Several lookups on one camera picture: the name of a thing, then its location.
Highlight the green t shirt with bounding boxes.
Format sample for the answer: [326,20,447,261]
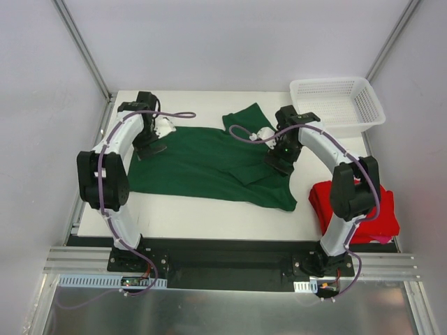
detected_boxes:
[128,103,297,212]

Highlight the white plastic basket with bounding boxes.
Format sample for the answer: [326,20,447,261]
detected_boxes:
[289,77,386,138]

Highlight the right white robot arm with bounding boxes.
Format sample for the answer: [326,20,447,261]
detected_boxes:
[256,105,381,277]

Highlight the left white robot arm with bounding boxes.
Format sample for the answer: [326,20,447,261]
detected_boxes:
[76,91,172,271]

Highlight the red folded t shirt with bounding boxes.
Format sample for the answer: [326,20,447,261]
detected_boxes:
[309,181,400,244]

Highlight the pink folded t shirt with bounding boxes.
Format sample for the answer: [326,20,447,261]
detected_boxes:
[371,235,393,244]

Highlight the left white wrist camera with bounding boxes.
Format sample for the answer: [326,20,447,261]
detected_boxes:
[154,117,176,138]

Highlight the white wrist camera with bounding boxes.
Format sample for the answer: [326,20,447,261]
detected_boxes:
[249,127,277,147]
[154,117,176,138]

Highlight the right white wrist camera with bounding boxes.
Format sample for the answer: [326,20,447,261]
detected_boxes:
[249,127,277,147]

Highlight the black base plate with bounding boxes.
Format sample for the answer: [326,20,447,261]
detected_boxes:
[107,238,354,292]

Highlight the right white cable duct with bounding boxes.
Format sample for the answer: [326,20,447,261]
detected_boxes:
[293,279,318,294]

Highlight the white cable duct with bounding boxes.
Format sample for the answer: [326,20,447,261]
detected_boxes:
[293,279,318,294]
[59,274,168,290]

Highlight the left white cable duct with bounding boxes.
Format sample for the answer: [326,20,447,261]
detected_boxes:
[59,274,168,290]

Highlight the aluminium frame rail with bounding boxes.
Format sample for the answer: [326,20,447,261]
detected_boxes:
[43,246,423,281]

